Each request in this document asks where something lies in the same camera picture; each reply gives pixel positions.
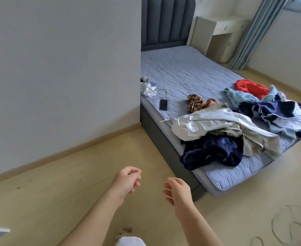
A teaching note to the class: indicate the grey blue curtain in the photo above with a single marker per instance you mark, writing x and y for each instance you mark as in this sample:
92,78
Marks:
262,30

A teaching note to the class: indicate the person's right hand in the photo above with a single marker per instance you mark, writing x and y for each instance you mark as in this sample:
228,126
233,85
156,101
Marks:
180,195

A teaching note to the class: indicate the person's right fingers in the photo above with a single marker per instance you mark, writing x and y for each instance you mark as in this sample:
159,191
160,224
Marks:
169,190

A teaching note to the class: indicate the dark navy garment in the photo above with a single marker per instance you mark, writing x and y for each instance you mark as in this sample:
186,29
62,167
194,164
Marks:
212,151

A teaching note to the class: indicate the person's left hand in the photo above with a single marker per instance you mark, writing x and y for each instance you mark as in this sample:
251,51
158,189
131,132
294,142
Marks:
124,182

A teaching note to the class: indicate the person's left fingers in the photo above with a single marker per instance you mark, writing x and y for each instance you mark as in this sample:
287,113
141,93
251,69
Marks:
134,174

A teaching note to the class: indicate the black smartphone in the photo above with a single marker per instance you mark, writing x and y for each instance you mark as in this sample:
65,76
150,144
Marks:
163,105

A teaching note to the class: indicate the red garment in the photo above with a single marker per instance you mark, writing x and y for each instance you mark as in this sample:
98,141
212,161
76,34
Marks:
250,87

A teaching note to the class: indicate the navy and white striped garment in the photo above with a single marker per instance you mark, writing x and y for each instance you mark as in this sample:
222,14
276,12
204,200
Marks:
281,112

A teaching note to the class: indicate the person's left forearm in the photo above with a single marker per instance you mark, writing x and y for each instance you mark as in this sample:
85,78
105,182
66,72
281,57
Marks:
94,222

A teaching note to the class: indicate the light blue quilted mattress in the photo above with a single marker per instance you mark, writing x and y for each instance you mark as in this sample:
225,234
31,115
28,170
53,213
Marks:
186,71

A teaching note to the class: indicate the brown spotted slipper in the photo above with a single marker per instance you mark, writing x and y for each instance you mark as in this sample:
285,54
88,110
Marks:
124,232

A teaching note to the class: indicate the person's right forearm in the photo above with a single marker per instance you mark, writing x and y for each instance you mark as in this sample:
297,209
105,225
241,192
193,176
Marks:
198,229

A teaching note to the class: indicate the white crumpled cloth bundle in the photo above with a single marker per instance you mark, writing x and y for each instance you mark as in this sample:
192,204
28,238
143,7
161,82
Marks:
146,88

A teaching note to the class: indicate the colourful patterned garment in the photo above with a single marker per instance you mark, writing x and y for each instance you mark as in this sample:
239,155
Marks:
195,102

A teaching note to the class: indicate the dark grey padded headboard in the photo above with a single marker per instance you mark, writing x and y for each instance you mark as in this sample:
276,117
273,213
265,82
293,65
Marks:
166,21

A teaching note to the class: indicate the white worn clothing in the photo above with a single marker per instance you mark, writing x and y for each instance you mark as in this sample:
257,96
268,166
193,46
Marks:
130,242

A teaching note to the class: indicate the light blue garment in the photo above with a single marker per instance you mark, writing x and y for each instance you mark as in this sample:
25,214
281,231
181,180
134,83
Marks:
239,97

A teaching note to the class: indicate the dark grey bed frame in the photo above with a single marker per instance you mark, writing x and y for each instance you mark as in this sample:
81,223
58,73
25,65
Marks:
163,140

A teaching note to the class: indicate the beige white jacket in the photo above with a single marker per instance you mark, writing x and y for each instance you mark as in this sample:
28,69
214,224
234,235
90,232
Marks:
217,120

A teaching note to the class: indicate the white desk with drawers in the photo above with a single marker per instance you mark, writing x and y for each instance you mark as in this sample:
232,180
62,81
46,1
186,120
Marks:
217,35

